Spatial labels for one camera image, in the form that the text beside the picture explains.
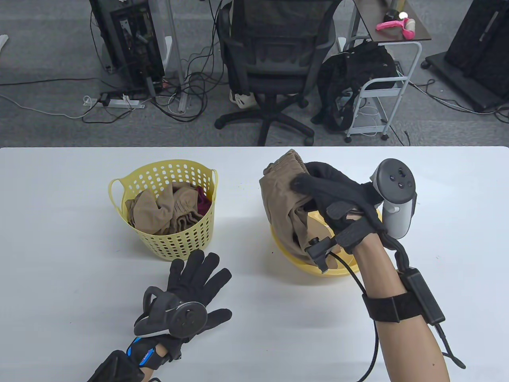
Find person's left hand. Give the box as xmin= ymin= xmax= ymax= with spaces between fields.
xmin=157 ymin=249 xmax=232 ymax=361

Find person's right hand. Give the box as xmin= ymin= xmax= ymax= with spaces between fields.
xmin=292 ymin=161 xmax=388 ymax=255

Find black hand controller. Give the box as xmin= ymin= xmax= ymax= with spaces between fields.
xmin=370 ymin=158 xmax=418 ymax=239
xmin=134 ymin=286 xmax=208 ymax=338

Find tan shorts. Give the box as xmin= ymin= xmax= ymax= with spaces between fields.
xmin=125 ymin=182 xmax=209 ymax=235
xmin=259 ymin=149 xmax=342 ymax=267

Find maroon shorts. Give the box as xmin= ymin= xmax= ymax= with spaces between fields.
xmin=195 ymin=186 xmax=212 ymax=217

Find black right forearm box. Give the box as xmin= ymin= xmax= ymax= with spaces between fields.
xmin=400 ymin=267 xmax=446 ymax=325

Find person's right forearm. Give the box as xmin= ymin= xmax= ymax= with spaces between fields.
xmin=352 ymin=231 xmax=452 ymax=382

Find person's left forearm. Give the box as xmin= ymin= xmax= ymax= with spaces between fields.
xmin=139 ymin=345 xmax=168 ymax=382

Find yellow perforated plastic basket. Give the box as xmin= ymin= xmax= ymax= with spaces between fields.
xmin=108 ymin=160 xmax=219 ymax=261

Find black right controller tether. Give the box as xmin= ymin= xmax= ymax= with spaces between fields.
xmin=382 ymin=234 xmax=411 ymax=275

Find yellow plastic basin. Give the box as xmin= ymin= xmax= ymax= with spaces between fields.
xmin=270 ymin=211 xmax=382 ymax=276

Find black left wrist band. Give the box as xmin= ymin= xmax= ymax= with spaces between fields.
xmin=126 ymin=337 xmax=161 ymax=366

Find white rolling cart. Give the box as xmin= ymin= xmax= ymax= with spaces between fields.
xmin=338 ymin=0 xmax=432 ymax=143

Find black backpack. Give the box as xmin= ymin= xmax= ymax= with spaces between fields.
xmin=311 ymin=40 xmax=398 ymax=133

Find white shoe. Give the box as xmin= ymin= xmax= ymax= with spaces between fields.
xmin=230 ymin=90 xmax=257 ymax=108

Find black mesh office chair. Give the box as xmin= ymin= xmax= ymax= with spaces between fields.
xmin=215 ymin=0 xmax=343 ymax=147

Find pink plastic tool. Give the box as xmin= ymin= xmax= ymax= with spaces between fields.
xmin=377 ymin=18 xmax=416 ymax=39

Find white power strip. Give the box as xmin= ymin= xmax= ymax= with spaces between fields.
xmin=84 ymin=95 xmax=146 ymax=109

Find black wheeled stand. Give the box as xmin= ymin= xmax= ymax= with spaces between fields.
xmin=422 ymin=0 xmax=509 ymax=113

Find metal desk leg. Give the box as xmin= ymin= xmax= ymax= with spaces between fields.
xmin=165 ymin=0 xmax=187 ymax=115

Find black open computer tower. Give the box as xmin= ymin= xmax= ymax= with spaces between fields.
xmin=88 ymin=0 xmax=165 ymax=94

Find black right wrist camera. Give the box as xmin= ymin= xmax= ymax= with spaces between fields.
xmin=305 ymin=238 xmax=338 ymax=273

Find black left forearm mount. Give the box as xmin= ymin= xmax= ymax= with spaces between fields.
xmin=87 ymin=350 xmax=144 ymax=382

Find black right forearm strap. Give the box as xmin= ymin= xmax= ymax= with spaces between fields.
xmin=362 ymin=292 xmax=422 ymax=323

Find grey floor cable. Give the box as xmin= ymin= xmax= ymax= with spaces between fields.
xmin=410 ymin=79 xmax=509 ymax=124

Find black right camera cable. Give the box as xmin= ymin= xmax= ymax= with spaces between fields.
xmin=326 ymin=251 xmax=379 ymax=382

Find black floor cable bundle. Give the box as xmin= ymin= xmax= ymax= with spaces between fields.
xmin=151 ymin=0 xmax=232 ymax=123

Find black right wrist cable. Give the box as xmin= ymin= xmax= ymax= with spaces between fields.
xmin=434 ymin=324 xmax=466 ymax=370

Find white floor cable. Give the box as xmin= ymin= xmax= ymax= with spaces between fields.
xmin=0 ymin=94 xmax=96 ymax=119

